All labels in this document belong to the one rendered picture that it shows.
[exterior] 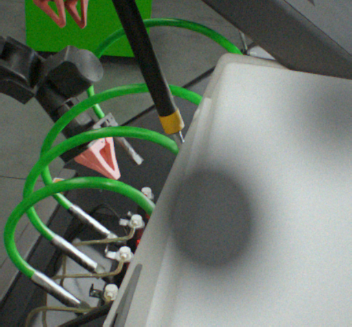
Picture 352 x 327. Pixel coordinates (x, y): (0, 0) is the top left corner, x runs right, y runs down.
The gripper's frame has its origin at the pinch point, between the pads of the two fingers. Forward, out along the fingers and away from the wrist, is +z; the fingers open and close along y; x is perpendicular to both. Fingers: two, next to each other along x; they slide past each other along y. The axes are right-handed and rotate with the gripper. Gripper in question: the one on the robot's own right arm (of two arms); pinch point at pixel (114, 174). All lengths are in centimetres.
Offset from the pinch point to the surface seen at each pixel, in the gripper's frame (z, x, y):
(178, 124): -5.8, -27.9, 35.3
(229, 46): -6.9, 7.5, 27.7
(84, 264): 6.8, -16.2, -1.2
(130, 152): -0.4, 9.5, -2.0
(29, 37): -82, 259, -220
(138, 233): 9.0, -7.2, 3.0
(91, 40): -53, 281, -190
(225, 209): -5, -49, 49
